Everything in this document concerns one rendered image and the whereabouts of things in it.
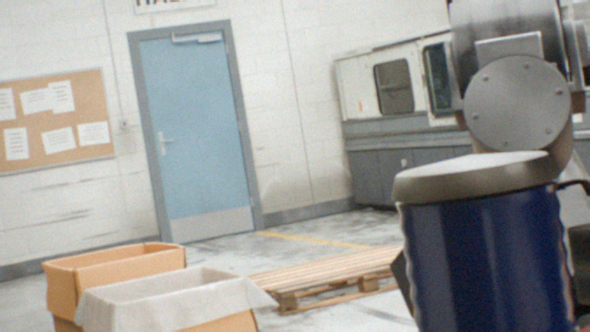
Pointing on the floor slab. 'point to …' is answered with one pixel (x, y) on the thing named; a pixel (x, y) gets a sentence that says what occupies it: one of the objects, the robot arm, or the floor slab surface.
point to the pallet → (299, 277)
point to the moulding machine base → (417, 151)
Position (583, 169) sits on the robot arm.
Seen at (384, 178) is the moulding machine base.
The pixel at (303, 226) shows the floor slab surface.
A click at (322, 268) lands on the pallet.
